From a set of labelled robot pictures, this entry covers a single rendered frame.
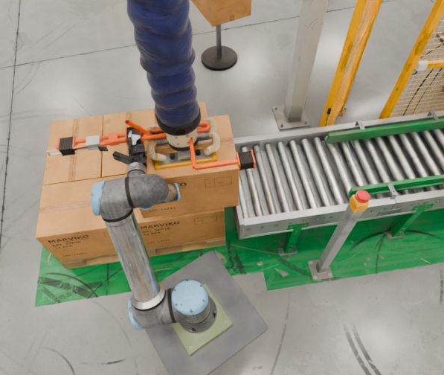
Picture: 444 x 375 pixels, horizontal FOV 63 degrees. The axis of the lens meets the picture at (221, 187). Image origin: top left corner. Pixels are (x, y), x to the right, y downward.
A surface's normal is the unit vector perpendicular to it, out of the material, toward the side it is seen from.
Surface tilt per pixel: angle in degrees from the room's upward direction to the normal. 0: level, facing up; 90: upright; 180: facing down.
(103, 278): 0
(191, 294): 3
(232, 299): 0
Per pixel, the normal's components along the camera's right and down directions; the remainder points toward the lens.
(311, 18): 0.15, 0.83
